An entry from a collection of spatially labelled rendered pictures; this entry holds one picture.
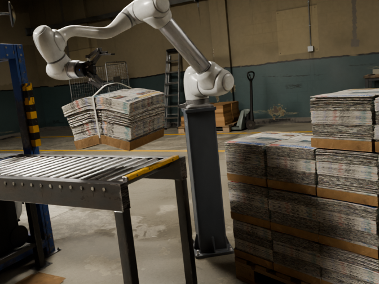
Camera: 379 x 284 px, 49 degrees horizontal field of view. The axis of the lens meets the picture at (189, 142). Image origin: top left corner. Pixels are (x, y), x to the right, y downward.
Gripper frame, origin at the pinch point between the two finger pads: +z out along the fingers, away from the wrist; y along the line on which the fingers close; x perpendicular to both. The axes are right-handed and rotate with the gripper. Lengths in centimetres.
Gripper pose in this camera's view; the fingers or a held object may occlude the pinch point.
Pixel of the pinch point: (112, 69)
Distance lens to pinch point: 203.3
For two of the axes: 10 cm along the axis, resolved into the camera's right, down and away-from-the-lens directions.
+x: -4.8, 2.2, -8.5
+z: 8.7, 0.7, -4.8
